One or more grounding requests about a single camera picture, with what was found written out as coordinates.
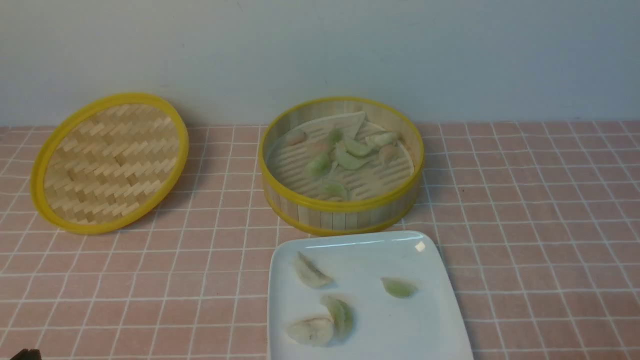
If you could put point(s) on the green dumpling steamer front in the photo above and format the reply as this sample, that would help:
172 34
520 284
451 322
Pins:
334 189

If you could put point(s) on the green dumpling steamer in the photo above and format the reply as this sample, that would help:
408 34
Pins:
319 165
334 136
356 148
334 189
349 162

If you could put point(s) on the white dumpling upper left plate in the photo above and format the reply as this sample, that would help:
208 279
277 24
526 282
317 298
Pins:
309 274

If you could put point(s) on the white dumpling plate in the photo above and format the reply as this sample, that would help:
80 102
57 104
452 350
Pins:
312 331
309 274

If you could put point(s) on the white square plate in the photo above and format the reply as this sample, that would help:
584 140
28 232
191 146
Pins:
427 326

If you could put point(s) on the green dumpling right on plate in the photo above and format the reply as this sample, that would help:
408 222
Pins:
398 288

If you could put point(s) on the pale green dumpling plate centre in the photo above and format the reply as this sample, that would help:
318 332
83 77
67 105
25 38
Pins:
342 315

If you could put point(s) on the white dumpling lower left plate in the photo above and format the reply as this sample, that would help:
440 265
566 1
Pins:
312 331

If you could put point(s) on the green dumpling steamer left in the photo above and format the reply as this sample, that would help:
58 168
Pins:
319 165

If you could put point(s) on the yellow rimmed bamboo steamer basket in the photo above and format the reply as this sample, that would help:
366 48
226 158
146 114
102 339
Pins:
327 218

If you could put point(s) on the green dumpling steamer middle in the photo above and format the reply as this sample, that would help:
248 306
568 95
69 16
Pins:
349 162

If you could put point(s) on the white steamer liner paper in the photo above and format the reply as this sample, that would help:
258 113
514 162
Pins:
287 164

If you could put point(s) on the green dumpling steamer back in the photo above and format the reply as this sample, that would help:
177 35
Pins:
334 136

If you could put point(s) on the green dumpling steamer centre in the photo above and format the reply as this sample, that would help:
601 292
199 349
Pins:
356 148

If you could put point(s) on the yellow rimmed bamboo steamer lid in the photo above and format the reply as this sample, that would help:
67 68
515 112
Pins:
110 163

